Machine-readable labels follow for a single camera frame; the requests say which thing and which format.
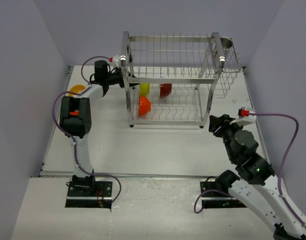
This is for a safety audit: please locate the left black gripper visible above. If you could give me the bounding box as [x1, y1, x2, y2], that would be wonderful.
[105, 65, 141, 89]

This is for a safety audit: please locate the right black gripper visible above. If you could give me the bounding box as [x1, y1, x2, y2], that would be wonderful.
[208, 114, 244, 162]

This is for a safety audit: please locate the lime green bowl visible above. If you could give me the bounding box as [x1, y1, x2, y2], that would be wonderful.
[139, 83, 150, 97]

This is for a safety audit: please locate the dark red bowl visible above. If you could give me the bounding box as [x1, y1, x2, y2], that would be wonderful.
[159, 83, 172, 99]

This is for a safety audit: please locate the yellow bowl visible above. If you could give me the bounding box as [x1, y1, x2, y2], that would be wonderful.
[68, 84, 86, 97]

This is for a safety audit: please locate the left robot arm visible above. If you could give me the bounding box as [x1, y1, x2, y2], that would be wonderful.
[58, 55, 126, 197]

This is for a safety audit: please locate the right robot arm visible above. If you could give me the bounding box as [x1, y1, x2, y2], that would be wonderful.
[209, 110, 306, 240]

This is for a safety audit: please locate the steel two-tier dish rack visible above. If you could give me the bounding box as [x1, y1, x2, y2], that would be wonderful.
[121, 31, 226, 128]

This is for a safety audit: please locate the steel utensil cup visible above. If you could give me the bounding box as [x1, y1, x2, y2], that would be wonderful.
[220, 37, 233, 57]

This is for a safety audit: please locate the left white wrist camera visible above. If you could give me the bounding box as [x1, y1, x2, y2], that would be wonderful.
[111, 55, 121, 68]

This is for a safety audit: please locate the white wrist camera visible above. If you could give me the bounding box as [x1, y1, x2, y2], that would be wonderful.
[230, 107, 256, 126]
[111, 55, 121, 68]

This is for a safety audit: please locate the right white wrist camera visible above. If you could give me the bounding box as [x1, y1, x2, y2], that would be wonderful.
[230, 107, 256, 126]

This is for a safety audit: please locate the wire cutlery basket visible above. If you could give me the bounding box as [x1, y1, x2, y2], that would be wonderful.
[215, 46, 241, 98]

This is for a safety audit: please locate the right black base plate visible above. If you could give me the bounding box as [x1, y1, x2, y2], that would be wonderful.
[200, 177, 246, 209]

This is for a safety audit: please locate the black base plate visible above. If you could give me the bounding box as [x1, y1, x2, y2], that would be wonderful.
[200, 177, 246, 209]
[65, 181, 113, 209]

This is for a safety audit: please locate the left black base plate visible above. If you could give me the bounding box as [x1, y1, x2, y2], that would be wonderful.
[65, 181, 113, 209]

